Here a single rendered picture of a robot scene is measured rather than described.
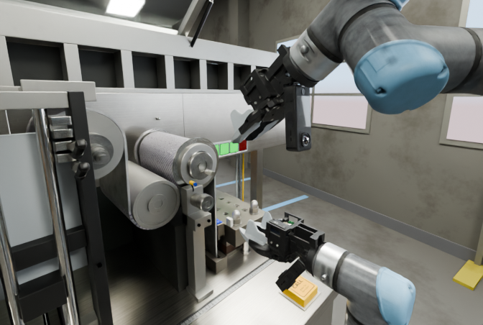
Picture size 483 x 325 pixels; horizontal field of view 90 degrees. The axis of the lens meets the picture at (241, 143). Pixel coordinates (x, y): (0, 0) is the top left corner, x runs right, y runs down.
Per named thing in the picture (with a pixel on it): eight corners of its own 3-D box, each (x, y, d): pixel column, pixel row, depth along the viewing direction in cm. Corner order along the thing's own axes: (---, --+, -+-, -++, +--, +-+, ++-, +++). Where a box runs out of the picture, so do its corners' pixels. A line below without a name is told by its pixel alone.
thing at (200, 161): (203, 146, 63) (218, 165, 68) (199, 144, 65) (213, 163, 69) (184, 167, 60) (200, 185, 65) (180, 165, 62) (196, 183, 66)
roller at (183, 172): (181, 190, 62) (180, 147, 60) (141, 169, 80) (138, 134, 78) (216, 180, 70) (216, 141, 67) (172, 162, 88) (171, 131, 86)
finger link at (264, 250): (256, 231, 60) (287, 244, 55) (256, 238, 60) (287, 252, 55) (244, 241, 56) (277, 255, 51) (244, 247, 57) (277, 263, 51)
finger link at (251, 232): (240, 211, 62) (272, 222, 56) (240, 232, 63) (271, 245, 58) (232, 216, 59) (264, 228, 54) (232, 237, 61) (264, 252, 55)
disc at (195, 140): (173, 198, 62) (171, 140, 59) (172, 197, 62) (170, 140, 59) (219, 184, 72) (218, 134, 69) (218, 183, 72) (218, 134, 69)
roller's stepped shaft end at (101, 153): (93, 170, 38) (91, 150, 37) (85, 162, 42) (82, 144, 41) (116, 166, 40) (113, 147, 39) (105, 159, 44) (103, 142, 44)
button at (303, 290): (303, 308, 62) (304, 300, 61) (281, 293, 67) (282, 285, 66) (318, 293, 67) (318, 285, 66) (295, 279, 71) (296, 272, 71)
